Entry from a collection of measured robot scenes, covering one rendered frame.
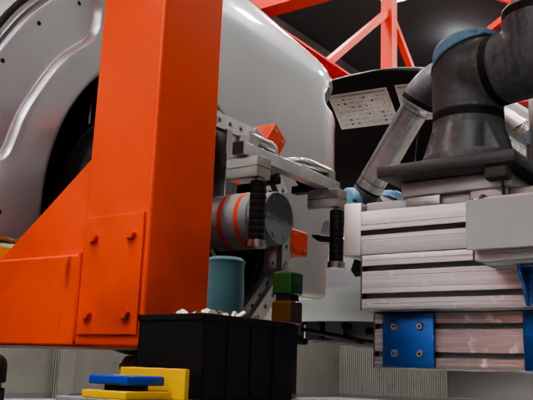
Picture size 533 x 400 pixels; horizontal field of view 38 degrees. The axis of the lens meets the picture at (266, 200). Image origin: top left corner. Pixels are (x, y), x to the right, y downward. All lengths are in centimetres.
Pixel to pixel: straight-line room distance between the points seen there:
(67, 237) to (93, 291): 15
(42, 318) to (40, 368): 1057
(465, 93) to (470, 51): 7
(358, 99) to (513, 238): 431
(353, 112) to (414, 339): 421
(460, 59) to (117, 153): 60
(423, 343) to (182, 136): 54
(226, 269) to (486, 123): 71
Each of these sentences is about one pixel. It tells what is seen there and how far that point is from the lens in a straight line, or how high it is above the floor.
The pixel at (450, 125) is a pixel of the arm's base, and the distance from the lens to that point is 127.
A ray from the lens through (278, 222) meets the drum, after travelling 184.
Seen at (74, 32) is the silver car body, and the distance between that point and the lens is 199.
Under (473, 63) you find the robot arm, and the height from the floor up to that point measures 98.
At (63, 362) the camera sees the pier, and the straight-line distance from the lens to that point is 1210.
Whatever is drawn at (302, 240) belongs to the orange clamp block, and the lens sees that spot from 219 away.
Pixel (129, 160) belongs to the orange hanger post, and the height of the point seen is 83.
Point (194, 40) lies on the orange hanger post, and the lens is 144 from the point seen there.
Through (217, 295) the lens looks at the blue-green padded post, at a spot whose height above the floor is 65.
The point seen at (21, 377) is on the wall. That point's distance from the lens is 1183.
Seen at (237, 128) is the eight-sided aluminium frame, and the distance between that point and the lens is 199.
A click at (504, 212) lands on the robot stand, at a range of 107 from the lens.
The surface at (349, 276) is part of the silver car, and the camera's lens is 438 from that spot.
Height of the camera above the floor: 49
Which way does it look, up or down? 13 degrees up
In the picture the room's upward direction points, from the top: 2 degrees clockwise
